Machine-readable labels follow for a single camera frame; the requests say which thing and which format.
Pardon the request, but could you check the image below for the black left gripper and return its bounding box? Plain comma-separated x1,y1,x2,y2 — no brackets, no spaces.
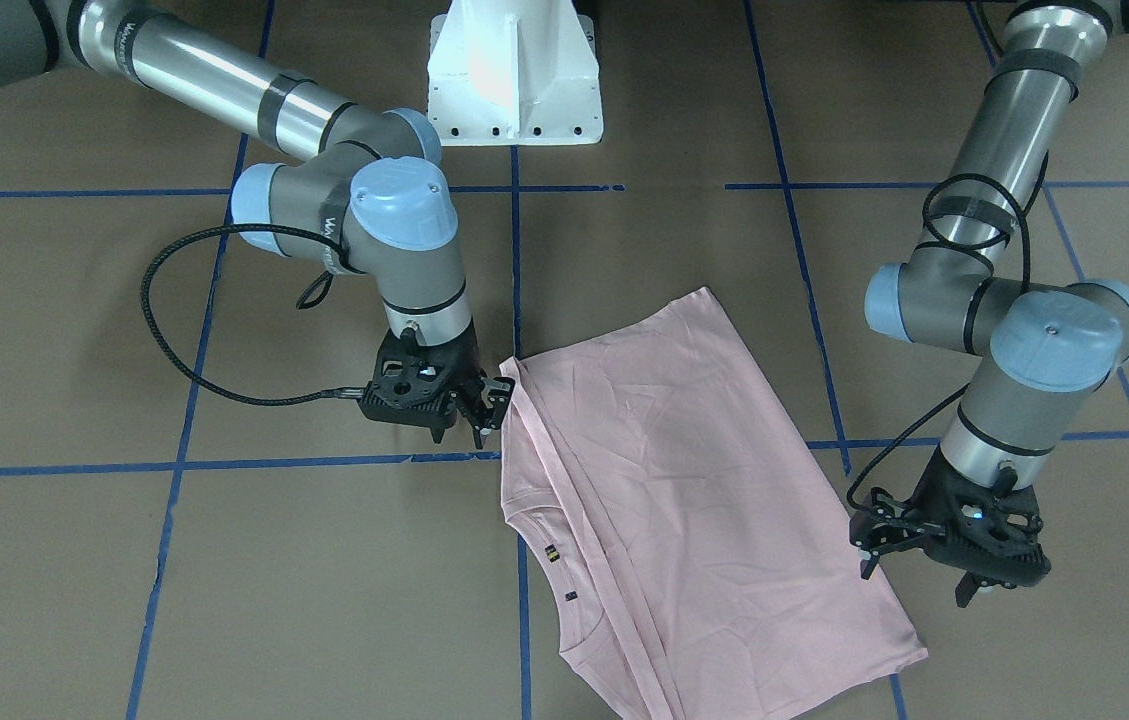
849,450,1052,609

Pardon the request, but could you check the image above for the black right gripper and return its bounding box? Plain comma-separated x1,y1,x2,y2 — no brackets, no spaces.
371,325,517,448

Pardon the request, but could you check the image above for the pink Snoopy t-shirt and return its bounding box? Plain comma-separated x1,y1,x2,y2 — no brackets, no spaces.
499,288,928,719

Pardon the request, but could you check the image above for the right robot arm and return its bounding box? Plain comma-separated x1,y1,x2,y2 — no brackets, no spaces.
0,1,515,448

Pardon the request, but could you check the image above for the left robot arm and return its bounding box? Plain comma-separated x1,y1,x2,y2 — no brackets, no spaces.
846,1,1129,607

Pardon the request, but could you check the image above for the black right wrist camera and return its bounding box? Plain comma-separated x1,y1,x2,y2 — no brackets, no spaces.
357,359,458,429

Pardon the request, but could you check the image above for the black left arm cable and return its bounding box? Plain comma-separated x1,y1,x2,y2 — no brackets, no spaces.
846,95,1050,513

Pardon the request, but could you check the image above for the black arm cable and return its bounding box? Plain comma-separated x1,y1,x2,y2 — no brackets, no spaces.
846,95,1050,513
140,222,370,407

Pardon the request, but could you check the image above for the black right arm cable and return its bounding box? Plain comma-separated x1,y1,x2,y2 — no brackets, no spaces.
140,222,370,407

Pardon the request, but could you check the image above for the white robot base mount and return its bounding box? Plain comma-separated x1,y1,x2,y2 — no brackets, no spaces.
426,1,605,147

